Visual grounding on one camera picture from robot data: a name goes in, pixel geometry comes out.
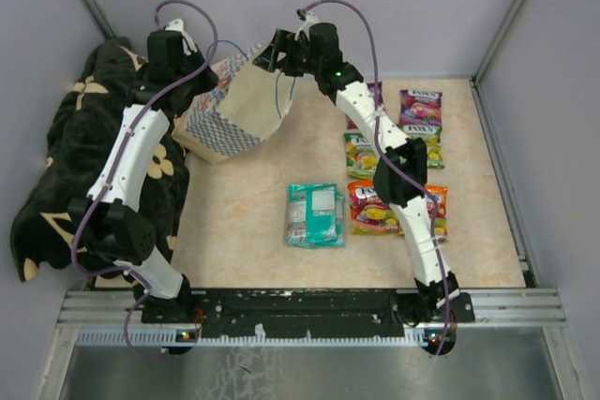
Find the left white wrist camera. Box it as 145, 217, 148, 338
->
163, 18, 198, 55

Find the purple cable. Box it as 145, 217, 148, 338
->
295, 0, 458, 357
69, 0, 220, 362

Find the green Fox's candy packet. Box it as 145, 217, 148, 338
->
343, 132, 379, 180

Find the orange snack packet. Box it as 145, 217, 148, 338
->
426, 185, 448, 243
347, 180, 400, 235

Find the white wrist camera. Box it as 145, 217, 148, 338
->
163, 18, 198, 55
295, 8, 320, 39

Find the blue checkered paper bag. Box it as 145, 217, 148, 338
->
172, 42, 297, 164

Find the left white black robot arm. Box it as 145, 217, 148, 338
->
67, 20, 218, 322

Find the white slotted cable duct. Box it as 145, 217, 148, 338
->
74, 327, 458, 348

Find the black floral blanket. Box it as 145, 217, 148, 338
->
10, 37, 189, 282

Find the teal snack packet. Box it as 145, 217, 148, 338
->
302, 184, 345, 248
285, 185, 308, 247

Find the purple snack packet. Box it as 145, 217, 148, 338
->
399, 89, 443, 126
346, 81, 384, 130

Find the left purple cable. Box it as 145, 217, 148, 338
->
69, 0, 220, 362

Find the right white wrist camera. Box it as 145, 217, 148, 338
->
295, 8, 320, 39

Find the aluminium frame rail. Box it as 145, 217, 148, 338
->
58, 288, 566, 327

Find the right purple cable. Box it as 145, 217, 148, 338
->
295, 0, 458, 357

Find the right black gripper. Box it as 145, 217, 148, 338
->
251, 31, 321, 79

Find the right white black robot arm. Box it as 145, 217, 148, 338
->
253, 22, 460, 321

